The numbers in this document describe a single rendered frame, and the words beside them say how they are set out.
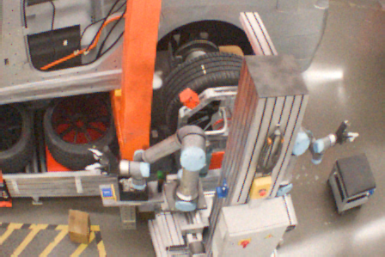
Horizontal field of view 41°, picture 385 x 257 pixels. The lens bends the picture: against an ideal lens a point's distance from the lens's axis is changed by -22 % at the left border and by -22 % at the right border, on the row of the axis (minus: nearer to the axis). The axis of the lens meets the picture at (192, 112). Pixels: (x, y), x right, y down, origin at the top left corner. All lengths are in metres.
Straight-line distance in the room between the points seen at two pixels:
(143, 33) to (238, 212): 1.05
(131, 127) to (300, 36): 1.38
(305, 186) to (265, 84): 2.37
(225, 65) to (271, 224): 1.22
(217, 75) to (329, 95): 2.03
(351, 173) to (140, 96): 1.89
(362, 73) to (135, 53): 3.26
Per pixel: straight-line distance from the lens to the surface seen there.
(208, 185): 4.54
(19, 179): 4.30
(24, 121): 4.47
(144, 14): 3.16
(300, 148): 3.24
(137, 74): 3.46
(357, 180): 4.62
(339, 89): 5.74
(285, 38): 4.29
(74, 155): 4.26
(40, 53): 4.55
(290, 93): 2.60
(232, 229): 3.08
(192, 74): 3.87
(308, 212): 4.73
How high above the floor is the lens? 3.84
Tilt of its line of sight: 48 degrees down
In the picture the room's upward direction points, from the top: 8 degrees clockwise
